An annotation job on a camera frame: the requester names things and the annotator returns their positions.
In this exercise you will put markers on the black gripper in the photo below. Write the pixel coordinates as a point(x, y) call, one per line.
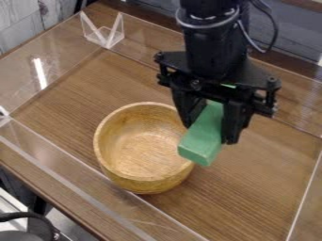
point(213, 70)

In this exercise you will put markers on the green rectangular block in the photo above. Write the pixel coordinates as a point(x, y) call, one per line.
point(200, 143)

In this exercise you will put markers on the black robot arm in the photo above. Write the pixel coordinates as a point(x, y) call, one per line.
point(208, 14)

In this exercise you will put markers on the brown wooden bowl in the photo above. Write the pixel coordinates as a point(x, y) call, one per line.
point(135, 145)

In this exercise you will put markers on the clear acrylic corner bracket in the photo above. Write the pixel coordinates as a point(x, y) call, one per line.
point(104, 36)

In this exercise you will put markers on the clear acrylic tray wall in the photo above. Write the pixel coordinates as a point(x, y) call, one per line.
point(111, 213)

